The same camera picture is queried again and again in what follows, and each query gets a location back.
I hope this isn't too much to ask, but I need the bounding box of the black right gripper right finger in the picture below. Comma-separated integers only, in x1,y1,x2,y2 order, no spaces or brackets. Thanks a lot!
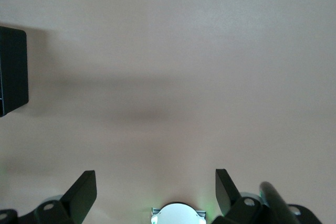
211,168,323,224

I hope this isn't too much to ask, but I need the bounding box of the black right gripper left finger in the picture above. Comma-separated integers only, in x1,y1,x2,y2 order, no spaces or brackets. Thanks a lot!
0,170,97,224

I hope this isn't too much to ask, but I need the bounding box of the black plastic box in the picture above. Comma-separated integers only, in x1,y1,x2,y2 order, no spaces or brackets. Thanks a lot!
0,26,29,118

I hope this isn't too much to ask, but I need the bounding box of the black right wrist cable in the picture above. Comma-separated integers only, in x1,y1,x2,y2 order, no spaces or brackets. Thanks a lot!
258,181,301,224

